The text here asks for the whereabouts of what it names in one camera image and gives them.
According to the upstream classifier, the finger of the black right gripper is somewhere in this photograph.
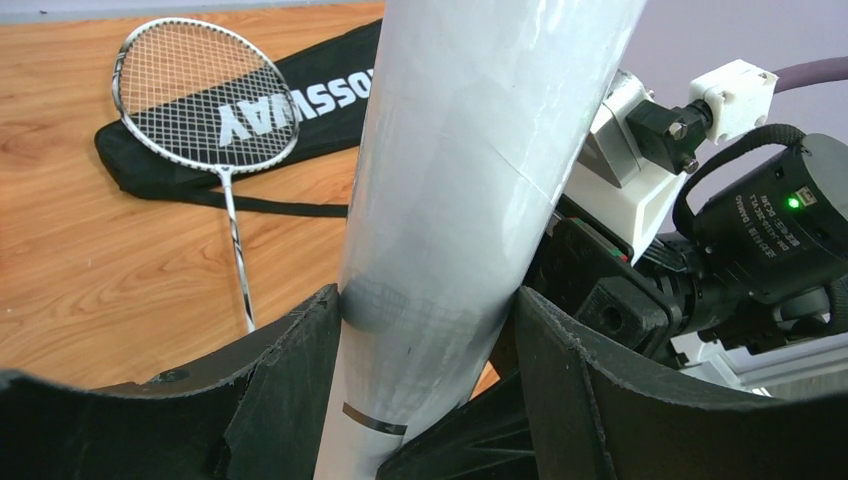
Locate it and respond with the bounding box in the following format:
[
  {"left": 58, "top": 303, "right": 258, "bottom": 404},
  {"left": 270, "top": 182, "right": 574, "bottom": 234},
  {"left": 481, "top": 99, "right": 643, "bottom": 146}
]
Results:
[{"left": 376, "top": 370, "right": 537, "bottom": 480}]

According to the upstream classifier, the black racket bag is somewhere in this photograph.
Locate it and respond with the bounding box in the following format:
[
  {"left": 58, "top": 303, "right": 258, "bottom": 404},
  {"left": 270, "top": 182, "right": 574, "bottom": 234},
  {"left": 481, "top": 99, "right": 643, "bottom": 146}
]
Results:
[{"left": 94, "top": 17, "right": 382, "bottom": 208}]

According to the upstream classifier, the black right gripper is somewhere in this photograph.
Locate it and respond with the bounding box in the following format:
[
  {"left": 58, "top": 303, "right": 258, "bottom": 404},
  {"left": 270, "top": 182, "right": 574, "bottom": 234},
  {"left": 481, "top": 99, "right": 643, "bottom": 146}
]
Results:
[{"left": 527, "top": 217, "right": 682, "bottom": 361}]

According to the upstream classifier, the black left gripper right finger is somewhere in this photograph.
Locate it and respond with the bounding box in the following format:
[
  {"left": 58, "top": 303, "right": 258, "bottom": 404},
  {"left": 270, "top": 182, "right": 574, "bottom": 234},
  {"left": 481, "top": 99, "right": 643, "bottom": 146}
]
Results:
[{"left": 513, "top": 288, "right": 847, "bottom": 479}]

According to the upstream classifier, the white racket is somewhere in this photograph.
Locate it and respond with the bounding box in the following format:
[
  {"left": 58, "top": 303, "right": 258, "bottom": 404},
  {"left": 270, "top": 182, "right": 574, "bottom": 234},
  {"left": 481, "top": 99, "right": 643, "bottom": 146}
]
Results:
[{"left": 111, "top": 17, "right": 300, "bottom": 333}]

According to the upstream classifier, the white shuttlecock tube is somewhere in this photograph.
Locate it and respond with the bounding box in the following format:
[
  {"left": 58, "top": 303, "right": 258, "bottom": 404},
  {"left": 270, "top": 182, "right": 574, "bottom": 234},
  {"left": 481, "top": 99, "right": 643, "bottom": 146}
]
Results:
[{"left": 315, "top": 1, "right": 645, "bottom": 479}]

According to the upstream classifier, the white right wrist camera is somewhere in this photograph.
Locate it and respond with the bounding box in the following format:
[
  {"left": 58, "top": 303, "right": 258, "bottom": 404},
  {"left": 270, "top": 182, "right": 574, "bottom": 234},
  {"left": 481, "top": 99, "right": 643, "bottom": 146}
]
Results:
[{"left": 563, "top": 59, "right": 779, "bottom": 261}]

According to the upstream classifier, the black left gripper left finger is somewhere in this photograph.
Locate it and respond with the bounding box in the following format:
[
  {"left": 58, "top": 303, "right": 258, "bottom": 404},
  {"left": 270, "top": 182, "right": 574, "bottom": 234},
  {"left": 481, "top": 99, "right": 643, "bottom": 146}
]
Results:
[{"left": 1, "top": 284, "right": 340, "bottom": 479}]

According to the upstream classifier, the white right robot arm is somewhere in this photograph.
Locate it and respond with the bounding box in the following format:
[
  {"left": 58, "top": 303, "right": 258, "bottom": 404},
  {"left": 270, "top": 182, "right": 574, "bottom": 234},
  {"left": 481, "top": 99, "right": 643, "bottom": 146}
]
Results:
[{"left": 377, "top": 124, "right": 847, "bottom": 479}]

